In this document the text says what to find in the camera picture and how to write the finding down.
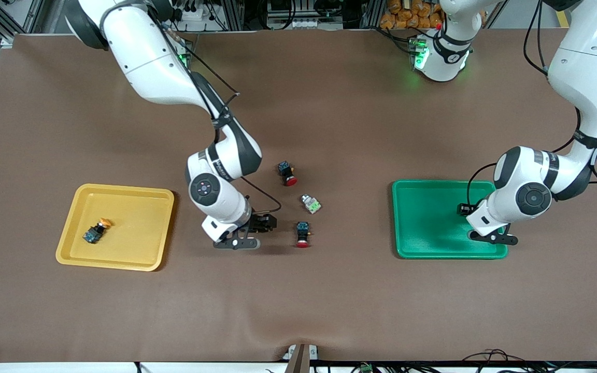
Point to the yellow push button switch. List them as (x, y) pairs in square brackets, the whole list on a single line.
[(93, 235)]

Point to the pile of orange objects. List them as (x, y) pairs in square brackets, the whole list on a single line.
[(410, 13)]

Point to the green plastic tray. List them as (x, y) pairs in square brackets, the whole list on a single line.
[(423, 217)]

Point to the red push button switch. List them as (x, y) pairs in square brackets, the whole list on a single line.
[(302, 230), (287, 171)]

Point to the long white socket strip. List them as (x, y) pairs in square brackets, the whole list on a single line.
[(303, 23)]

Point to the white power strip with plugs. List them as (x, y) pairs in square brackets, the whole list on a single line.
[(195, 13)]

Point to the small green connector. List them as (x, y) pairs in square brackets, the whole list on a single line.
[(365, 368)]

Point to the brown table mat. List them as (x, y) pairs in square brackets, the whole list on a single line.
[(298, 300)]

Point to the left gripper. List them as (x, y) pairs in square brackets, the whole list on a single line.
[(465, 209)]

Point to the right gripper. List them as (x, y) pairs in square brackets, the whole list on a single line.
[(261, 221)]

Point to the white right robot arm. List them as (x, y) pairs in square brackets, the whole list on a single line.
[(148, 57)]

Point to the yellow plastic tray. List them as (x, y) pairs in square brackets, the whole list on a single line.
[(138, 207)]

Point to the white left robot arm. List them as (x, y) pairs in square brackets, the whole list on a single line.
[(588, 62)]

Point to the green button with green block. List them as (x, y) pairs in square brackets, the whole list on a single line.
[(312, 205)]

